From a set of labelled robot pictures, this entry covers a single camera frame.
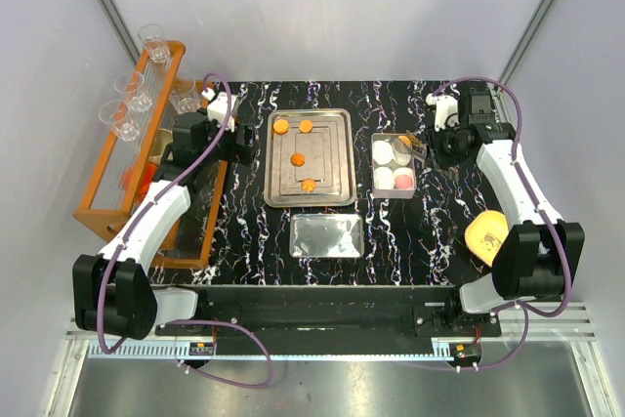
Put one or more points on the orange plastic cup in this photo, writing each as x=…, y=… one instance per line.
x=145, y=181

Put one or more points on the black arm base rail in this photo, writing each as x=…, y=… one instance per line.
x=329, y=321

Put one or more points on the yellow plastic plate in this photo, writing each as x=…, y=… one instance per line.
x=485, y=235

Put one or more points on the orange wooden rack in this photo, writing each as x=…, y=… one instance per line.
x=122, y=170

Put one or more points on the beige ceramic cup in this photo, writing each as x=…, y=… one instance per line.
x=162, y=138

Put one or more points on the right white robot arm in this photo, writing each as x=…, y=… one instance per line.
x=536, y=263

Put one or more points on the white paper cup front right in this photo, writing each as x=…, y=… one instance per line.
x=396, y=172

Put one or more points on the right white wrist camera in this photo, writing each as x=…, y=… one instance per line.
x=446, y=111

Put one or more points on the steel baking tray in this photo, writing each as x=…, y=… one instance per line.
x=329, y=152

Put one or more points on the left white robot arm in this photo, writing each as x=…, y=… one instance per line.
x=111, y=292

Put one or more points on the white paper cup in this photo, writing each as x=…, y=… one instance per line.
x=396, y=172
x=384, y=178
x=382, y=153
x=402, y=155

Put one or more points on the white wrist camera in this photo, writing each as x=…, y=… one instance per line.
x=446, y=111
x=217, y=104

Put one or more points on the pink sandwich cookie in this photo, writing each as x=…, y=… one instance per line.
x=403, y=179

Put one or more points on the tan round cookie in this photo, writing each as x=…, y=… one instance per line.
x=306, y=126

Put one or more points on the clear glass cup lower shelf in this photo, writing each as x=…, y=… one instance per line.
x=184, y=96

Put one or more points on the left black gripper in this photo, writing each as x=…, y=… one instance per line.
x=242, y=151

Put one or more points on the orange swirl cookie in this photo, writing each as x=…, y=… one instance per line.
x=308, y=185

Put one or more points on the clear glass cup middle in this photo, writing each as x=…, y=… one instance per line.
x=133, y=90

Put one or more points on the silver tin lid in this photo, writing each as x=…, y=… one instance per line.
x=328, y=236

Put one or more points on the white paper cup front left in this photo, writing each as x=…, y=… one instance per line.
x=384, y=178

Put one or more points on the white paper cup back left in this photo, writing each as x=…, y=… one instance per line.
x=382, y=153

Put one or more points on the clear glass cup near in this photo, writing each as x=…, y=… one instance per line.
x=120, y=119

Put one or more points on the white paper cup back right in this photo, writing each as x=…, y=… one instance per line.
x=402, y=155

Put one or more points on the clear glass cup far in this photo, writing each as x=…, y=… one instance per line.
x=154, y=42

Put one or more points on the orange chocolate chip cookie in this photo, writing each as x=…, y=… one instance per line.
x=297, y=159

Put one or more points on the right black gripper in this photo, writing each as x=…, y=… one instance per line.
x=437, y=158

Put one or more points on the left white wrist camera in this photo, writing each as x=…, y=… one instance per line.
x=217, y=104

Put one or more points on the clear glass cup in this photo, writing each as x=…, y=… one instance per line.
x=133, y=90
x=154, y=42
x=120, y=119

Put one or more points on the yellow sandwich cookie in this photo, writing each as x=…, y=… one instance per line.
x=280, y=126
x=405, y=140

